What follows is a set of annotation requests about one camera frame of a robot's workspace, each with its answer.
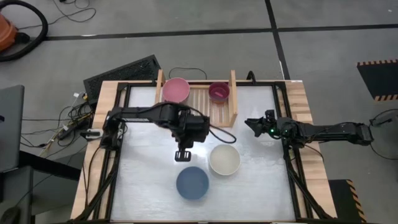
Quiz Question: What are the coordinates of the black perforated panel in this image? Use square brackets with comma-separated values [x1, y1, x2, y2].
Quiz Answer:
[83, 55, 162, 103]

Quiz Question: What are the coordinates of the black floor cable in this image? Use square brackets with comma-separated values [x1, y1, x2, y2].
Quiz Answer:
[51, 0, 97, 24]
[169, 67, 208, 81]
[368, 108, 398, 161]

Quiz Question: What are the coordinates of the small white black device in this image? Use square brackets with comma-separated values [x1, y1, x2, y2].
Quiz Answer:
[80, 129, 103, 140]

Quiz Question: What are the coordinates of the white bowl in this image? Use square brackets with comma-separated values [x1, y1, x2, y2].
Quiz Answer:
[208, 143, 241, 176]

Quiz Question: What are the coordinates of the hazard striped black mat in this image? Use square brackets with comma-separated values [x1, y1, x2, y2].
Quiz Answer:
[328, 179, 368, 223]
[356, 58, 398, 102]

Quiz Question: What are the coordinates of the tangled floor cable bundle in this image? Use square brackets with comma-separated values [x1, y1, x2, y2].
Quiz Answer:
[20, 91, 94, 156]

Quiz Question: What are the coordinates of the orange vacuum cleaner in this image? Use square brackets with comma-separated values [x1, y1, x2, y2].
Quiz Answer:
[0, 14, 18, 52]
[0, 0, 49, 62]

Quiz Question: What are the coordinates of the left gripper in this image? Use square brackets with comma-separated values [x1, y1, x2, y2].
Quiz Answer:
[174, 115, 211, 162]

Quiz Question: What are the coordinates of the grey laptop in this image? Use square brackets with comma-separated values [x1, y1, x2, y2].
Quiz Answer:
[0, 85, 25, 174]

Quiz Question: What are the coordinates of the blue bowl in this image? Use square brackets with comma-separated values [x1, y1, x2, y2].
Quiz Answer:
[175, 166, 210, 200]

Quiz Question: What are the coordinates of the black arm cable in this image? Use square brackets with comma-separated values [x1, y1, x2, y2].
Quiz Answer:
[186, 105, 238, 144]

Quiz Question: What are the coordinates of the magenta small bowl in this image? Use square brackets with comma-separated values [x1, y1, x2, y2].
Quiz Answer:
[208, 82, 231, 100]

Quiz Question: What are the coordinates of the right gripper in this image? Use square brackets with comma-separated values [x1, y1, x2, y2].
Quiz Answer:
[244, 109, 282, 138]

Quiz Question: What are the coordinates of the black metal table frame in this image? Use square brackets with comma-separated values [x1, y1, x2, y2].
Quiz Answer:
[71, 81, 336, 223]

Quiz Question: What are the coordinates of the wooden slatted shelf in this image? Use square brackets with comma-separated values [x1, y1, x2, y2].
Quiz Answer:
[154, 69, 239, 128]

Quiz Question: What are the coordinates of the pink bowl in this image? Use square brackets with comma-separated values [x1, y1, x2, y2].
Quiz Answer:
[161, 77, 191, 105]

